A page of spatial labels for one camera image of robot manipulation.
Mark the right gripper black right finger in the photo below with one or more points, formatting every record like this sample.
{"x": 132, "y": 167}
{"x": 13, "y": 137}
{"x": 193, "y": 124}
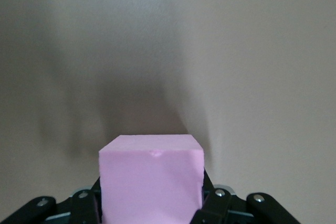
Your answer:
{"x": 218, "y": 205}

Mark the pink foam cube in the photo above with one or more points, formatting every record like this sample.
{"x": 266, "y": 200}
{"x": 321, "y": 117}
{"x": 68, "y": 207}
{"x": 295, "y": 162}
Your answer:
{"x": 151, "y": 182}

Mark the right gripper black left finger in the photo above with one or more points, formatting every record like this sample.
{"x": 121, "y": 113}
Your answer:
{"x": 81, "y": 208}

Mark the brown table cover sheet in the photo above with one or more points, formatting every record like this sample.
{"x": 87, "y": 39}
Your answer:
{"x": 168, "y": 24}

